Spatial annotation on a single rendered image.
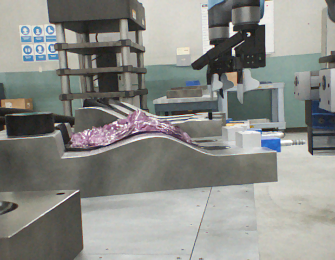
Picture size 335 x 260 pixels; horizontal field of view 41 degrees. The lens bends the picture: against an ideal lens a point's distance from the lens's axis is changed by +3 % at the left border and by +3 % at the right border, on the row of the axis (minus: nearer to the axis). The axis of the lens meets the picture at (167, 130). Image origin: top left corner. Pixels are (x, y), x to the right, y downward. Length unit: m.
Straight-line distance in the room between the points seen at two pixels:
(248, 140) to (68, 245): 0.46
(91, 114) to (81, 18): 4.14
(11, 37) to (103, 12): 3.48
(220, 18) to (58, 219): 1.24
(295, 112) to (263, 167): 6.99
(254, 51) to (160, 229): 0.75
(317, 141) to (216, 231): 0.98
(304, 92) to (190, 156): 0.78
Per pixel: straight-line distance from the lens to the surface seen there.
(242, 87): 1.22
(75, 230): 0.52
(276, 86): 7.09
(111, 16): 5.18
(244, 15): 1.24
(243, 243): 0.53
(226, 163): 0.79
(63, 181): 0.77
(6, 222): 0.44
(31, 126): 0.80
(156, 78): 7.71
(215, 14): 1.62
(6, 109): 1.52
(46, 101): 8.21
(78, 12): 5.28
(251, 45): 1.26
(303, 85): 1.49
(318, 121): 1.50
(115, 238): 0.57
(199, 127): 1.09
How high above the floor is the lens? 0.99
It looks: 6 degrees down
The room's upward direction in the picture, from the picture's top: 3 degrees counter-clockwise
